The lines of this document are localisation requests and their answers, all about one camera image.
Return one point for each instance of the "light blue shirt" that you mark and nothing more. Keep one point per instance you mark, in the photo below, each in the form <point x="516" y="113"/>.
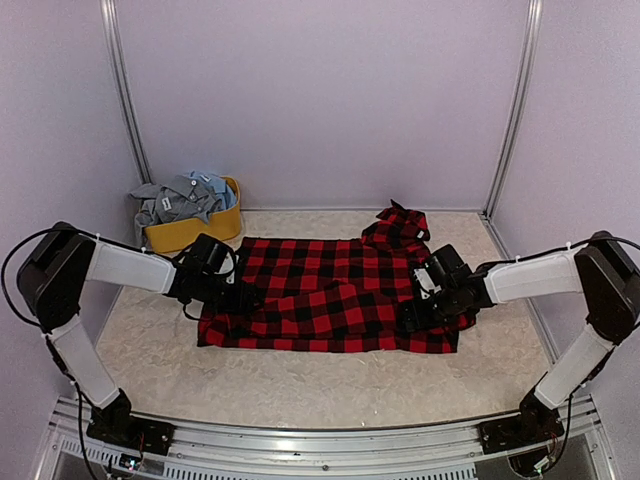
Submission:
<point x="217" y="186"/>

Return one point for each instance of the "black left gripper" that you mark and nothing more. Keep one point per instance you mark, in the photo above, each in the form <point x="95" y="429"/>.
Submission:
<point x="242" y="301"/>

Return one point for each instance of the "aluminium front frame rail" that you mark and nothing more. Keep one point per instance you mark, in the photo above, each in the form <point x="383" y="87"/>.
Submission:
<point x="200" y="450"/>

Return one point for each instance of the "left aluminium corner post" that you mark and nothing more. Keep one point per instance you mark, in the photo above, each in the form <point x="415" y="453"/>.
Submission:
<point x="109" y="14"/>

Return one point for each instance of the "red black plaid shirt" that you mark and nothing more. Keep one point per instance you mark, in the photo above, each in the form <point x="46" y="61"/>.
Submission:
<point x="335" y="296"/>

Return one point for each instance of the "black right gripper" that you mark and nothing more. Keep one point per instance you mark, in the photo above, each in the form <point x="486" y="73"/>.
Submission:
<point x="414" y="318"/>

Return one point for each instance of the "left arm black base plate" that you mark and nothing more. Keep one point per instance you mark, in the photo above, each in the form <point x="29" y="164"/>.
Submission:
<point x="140" y="434"/>

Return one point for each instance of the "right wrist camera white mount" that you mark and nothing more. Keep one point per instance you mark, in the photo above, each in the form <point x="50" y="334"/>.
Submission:
<point x="424" y="283"/>

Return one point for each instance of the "right aluminium corner post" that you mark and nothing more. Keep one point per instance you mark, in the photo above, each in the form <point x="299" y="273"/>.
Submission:
<point x="517" y="107"/>

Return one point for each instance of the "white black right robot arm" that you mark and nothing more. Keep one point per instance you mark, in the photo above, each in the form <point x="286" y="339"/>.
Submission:
<point x="598" y="268"/>

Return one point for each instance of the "grey button shirt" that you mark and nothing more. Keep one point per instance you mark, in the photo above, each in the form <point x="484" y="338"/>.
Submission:
<point x="179" y="199"/>

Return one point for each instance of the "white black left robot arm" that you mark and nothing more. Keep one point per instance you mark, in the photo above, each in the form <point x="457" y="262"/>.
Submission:
<point x="52" y="279"/>

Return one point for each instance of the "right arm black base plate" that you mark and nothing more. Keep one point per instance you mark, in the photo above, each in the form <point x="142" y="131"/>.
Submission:
<point x="516" y="432"/>

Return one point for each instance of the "yellow plastic basket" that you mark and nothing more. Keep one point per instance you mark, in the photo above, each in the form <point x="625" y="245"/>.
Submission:
<point x="174" y="236"/>

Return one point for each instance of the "aluminium corner post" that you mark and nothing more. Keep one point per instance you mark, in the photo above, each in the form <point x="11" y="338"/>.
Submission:
<point x="517" y="107"/>
<point x="109" y="14"/>

